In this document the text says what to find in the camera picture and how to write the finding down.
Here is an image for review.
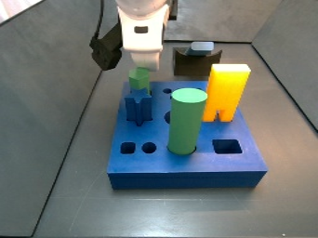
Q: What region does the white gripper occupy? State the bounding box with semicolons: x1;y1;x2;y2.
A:
117;4;169;71

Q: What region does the light blue square-circle object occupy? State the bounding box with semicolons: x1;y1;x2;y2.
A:
186;42;214;56

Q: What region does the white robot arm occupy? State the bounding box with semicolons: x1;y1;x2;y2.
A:
115;0;173;71

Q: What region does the black curved fixture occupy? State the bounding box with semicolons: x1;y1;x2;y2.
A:
173;47;222;76

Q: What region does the green hexagonal peg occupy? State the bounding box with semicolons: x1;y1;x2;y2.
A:
130;68;150;93

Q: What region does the dark blue star peg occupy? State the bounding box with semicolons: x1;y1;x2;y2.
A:
125;88;153;126

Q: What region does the green cylinder peg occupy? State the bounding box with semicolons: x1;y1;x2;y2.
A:
169;87;207;155

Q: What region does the yellow slotted block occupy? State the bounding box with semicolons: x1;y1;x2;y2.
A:
203;64;251;122

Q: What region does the blue foam peg base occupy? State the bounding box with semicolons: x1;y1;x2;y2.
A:
107;81;267;189

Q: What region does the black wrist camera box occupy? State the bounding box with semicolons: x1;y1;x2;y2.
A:
90;23;123;71

